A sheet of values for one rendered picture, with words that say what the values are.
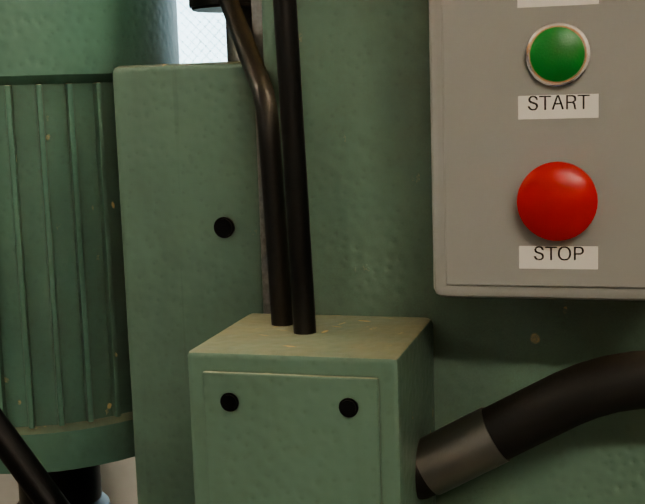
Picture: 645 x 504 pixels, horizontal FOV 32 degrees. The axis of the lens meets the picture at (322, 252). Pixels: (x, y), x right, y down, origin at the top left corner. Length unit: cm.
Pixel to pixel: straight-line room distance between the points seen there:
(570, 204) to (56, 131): 30
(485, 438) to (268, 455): 9
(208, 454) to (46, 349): 18
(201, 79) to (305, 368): 19
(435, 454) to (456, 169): 12
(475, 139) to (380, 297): 11
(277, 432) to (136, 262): 18
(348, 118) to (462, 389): 13
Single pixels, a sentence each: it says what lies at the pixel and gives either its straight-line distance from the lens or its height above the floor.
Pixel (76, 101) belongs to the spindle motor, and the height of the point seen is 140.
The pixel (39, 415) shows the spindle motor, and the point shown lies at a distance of 65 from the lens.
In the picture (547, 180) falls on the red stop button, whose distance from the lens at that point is 43.
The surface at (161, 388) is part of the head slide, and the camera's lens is 62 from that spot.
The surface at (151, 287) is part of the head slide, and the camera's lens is 60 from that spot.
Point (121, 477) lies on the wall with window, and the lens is 225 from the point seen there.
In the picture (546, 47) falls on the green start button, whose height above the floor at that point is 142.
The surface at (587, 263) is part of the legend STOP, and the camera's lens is 45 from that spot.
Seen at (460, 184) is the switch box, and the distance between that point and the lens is 45.
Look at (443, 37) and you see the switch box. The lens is 45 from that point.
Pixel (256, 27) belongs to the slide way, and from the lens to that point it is 57.
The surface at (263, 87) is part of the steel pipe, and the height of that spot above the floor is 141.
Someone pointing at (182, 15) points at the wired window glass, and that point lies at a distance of 215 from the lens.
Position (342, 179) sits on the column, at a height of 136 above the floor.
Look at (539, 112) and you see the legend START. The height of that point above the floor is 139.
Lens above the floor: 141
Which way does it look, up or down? 8 degrees down
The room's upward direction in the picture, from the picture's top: 2 degrees counter-clockwise
